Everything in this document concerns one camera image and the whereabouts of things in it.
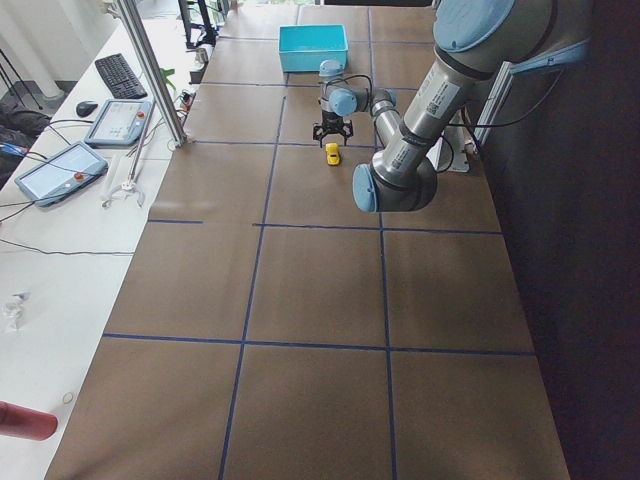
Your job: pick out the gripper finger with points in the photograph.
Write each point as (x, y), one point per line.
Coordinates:
(318, 133)
(346, 130)

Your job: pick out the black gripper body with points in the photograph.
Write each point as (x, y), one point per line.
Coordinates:
(331, 120)

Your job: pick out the yellow beetle toy car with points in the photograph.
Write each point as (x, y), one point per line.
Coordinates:
(333, 157)

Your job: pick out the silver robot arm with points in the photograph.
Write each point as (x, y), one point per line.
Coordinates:
(472, 40)

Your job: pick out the light blue plastic bin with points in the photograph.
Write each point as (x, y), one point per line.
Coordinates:
(302, 48)

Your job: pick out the far teach pendant tablet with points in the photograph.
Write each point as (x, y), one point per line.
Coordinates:
(119, 123)

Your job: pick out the teach pendant tablet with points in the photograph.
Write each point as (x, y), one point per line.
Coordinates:
(67, 172)
(119, 123)

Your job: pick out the black keyboard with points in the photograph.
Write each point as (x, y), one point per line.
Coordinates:
(119, 77)

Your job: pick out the black computer mouse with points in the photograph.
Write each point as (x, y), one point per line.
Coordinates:
(85, 108)

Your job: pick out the near teach pendant tablet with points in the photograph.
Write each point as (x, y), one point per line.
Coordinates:
(67, 172)

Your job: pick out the crumpled white paper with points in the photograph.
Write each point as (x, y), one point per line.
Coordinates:
(13, 311)

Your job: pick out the red cylinder bottle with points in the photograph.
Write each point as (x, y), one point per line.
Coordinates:
(21, 422)

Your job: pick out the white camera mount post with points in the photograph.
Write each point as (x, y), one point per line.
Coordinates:
(452, 156)

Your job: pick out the aluminium frame post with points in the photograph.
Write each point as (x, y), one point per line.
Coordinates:
(126, 11)

